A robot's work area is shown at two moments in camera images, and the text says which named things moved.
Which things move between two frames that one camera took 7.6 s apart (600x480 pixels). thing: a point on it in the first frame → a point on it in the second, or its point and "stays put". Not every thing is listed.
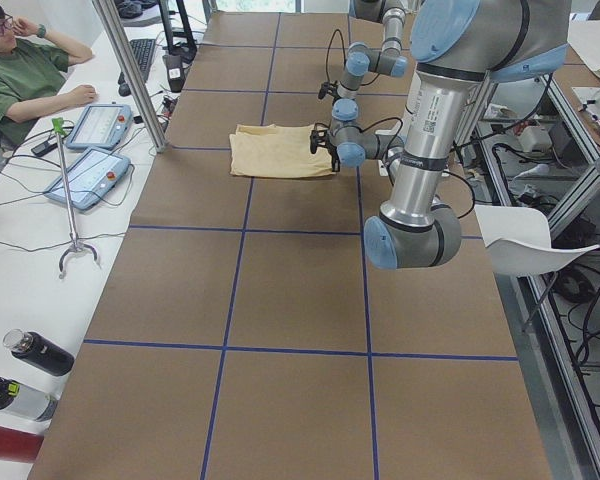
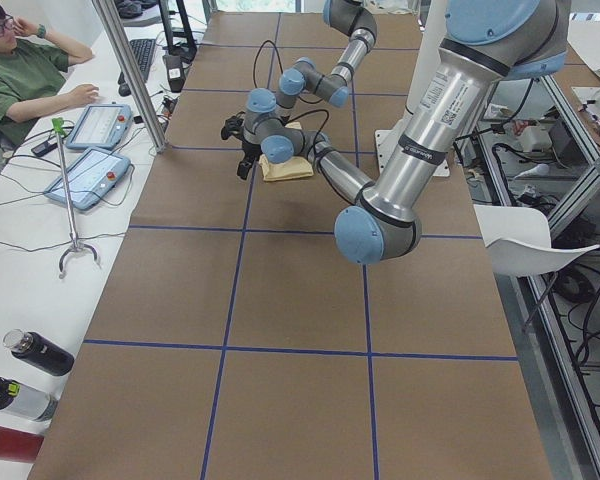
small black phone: [44, 148] stays put
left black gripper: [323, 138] → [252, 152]
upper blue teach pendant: [101, 127] stays put
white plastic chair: [519, 240] stays put
